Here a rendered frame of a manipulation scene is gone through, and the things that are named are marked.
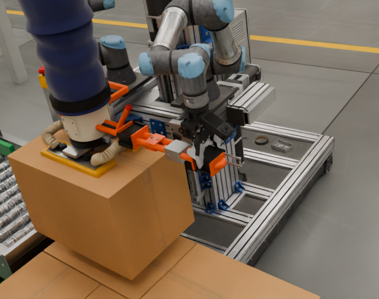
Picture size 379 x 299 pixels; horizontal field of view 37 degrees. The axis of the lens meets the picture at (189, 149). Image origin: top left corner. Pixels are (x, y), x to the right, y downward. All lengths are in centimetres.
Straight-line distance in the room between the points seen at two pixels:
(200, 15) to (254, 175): 156
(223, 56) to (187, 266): 89
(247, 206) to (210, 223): 24
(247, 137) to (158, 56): 210
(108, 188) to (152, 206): 23
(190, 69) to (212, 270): 101
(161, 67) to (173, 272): 97
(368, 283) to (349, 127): 152
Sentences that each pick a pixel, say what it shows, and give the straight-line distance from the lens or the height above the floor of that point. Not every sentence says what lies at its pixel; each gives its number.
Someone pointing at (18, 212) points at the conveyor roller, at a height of 54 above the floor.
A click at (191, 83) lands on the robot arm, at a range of 165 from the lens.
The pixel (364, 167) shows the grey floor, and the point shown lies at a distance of 383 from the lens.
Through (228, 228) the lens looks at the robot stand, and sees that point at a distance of 307.
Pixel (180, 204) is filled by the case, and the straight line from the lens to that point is 230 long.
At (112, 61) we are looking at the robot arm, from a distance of 277.
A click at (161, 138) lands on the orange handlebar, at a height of 122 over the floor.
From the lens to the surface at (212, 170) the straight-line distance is 177.
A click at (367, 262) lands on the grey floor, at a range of 316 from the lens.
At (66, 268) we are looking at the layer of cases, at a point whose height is 54.
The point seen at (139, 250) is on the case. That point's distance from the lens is 219.
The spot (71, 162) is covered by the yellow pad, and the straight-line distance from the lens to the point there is 219.
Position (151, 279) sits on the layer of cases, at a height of 54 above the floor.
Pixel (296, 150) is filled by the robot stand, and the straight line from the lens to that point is 362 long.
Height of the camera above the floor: 220
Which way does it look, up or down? 32 degrees down
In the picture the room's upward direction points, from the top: 10 degrees counter-clockwise
